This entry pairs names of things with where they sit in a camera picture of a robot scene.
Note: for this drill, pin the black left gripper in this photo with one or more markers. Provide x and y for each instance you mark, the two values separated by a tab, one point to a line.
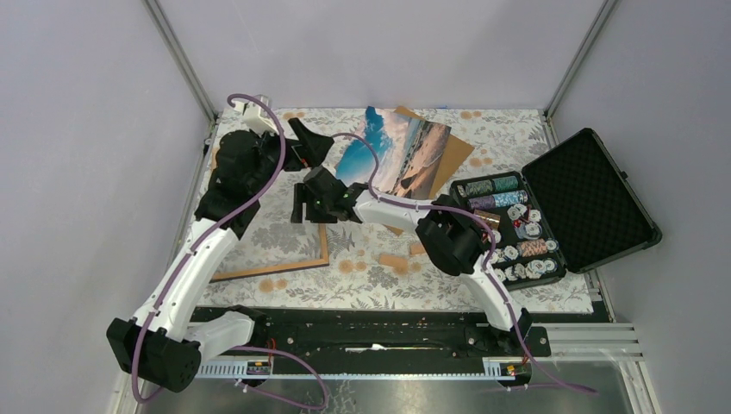
312	151

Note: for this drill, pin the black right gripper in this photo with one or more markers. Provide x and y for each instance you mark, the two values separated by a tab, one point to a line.
302	194

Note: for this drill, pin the wooden picture frame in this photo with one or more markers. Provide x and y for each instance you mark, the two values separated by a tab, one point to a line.
272	243

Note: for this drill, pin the landscape photo print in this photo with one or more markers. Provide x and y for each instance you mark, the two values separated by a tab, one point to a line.
357	164

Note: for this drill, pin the brown backing board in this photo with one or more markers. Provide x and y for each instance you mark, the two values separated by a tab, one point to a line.
454	154

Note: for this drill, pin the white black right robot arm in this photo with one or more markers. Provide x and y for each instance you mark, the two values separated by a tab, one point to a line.
456	241

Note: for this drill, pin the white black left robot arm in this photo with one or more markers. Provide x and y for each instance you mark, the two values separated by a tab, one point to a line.
156	343

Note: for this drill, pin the floral table cloth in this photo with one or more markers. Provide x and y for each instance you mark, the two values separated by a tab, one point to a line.
502	140

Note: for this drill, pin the small wooden block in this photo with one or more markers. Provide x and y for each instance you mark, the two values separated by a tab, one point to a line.
394	261
416	249

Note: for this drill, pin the black poker chip case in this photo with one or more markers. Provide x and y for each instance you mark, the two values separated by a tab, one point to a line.
571	210

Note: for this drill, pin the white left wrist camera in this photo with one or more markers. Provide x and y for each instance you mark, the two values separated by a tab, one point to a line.
254	118

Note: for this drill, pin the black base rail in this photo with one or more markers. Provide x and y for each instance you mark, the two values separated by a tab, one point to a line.
388	342

